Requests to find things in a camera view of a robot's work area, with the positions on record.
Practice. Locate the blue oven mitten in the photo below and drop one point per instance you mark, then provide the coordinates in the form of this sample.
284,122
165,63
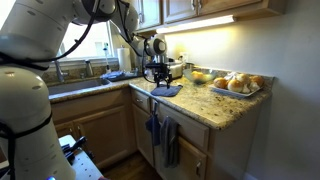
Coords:
165,91

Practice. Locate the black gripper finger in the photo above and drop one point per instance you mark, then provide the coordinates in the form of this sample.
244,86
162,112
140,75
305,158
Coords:
157,81
168,83

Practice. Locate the grey hanging dish towel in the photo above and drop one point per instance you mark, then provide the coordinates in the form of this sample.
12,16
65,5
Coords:
169,142

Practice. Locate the white plate with bread rolls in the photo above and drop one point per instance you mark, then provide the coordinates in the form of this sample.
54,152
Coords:
238,84

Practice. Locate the chrome sink faucet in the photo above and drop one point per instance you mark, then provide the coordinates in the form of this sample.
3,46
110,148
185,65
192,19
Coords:
60,74

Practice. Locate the white paper towel roll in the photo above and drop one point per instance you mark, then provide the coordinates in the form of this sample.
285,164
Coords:
124,59

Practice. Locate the under-cabinet light strip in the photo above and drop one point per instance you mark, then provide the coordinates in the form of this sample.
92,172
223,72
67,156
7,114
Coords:
199,24

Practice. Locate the wall power outlet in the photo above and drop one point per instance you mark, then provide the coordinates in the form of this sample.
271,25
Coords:
184,56

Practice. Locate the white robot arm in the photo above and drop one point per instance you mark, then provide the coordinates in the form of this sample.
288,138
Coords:
30,40

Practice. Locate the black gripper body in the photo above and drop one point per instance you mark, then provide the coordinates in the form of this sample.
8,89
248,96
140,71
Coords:
161,71

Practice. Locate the silver kitchen appliance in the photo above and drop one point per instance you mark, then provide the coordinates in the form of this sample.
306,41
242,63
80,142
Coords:
176,69

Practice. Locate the stainless steel sink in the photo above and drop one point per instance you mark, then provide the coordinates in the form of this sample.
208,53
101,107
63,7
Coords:
76,86

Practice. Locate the blue hanging pot holder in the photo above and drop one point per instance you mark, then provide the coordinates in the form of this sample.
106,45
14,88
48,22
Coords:
153,126

